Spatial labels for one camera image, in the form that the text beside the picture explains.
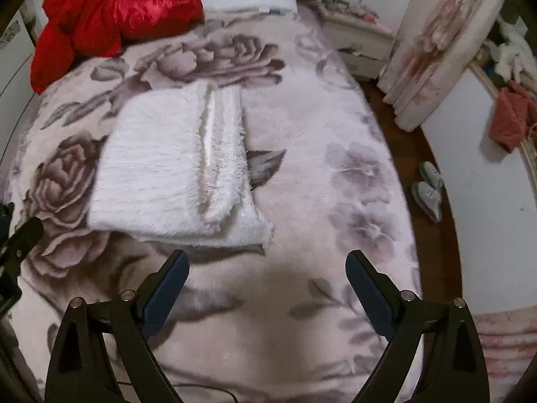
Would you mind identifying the white crumpled cloth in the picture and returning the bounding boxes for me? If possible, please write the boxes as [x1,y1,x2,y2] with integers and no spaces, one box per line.
[487,16,537,87]

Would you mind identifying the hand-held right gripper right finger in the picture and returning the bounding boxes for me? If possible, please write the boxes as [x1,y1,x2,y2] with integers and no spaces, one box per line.
[345,250,491,403]

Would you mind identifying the wooden rack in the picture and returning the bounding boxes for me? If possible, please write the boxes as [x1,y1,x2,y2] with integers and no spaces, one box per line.
[469,61,537,204]

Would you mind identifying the white nightstand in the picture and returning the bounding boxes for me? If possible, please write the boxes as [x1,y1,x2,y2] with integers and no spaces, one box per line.
[316,0,398,81]

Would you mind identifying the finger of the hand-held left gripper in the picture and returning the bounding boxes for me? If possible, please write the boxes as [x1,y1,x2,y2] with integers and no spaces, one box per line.
[6,217,45,266]

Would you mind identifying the white fuzzy sweater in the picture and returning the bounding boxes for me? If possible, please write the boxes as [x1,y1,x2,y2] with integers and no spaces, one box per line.
[86,81,274,247]

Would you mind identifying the red puffy jacket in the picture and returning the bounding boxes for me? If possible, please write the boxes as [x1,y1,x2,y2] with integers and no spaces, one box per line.
[30,0,205,95]

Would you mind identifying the floral upholstered cushion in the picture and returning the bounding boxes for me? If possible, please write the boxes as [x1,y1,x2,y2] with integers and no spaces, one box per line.
[378,0,506,132]

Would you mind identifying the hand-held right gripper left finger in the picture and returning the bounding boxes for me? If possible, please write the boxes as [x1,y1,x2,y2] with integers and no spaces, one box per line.
[44,249,190,403]

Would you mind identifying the floral printed blanket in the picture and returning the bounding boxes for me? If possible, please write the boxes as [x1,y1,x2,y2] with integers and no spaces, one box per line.
[0,6,425,403]

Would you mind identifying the grey slipper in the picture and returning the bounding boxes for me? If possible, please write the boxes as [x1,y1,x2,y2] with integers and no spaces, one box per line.
[410,180,444,223]
[420,161,445,192]

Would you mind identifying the pink striped cloth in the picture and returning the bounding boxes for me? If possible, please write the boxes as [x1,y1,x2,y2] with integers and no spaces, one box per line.
[473,311,537,403]

